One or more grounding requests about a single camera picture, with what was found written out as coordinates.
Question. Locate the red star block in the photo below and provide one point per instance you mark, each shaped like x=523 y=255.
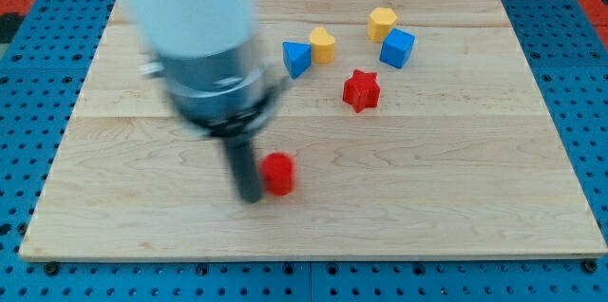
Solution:
x=361 y=90

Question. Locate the yellow hexagon block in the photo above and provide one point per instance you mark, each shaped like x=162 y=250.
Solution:
x=381 y=22

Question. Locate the light wooden board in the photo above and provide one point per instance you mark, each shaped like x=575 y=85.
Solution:
x=459 y=161

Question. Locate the blue cube block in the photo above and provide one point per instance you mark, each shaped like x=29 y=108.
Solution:
x=396 y=48

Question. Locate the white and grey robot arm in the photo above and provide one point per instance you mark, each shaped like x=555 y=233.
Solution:
x=210 y=61

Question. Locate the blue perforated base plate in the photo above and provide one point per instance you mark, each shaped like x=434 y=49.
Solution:
x=41 y=75

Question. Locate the blue triangle block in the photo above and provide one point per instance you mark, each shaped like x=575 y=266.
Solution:
x=297 y=58

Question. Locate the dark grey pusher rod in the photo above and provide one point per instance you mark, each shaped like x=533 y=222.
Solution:
x=242 y=162

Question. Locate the yellow heart block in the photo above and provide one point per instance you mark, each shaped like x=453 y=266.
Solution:
x=323 y=45

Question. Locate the red cylinder block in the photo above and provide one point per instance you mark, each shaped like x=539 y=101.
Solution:
x=278 y=173

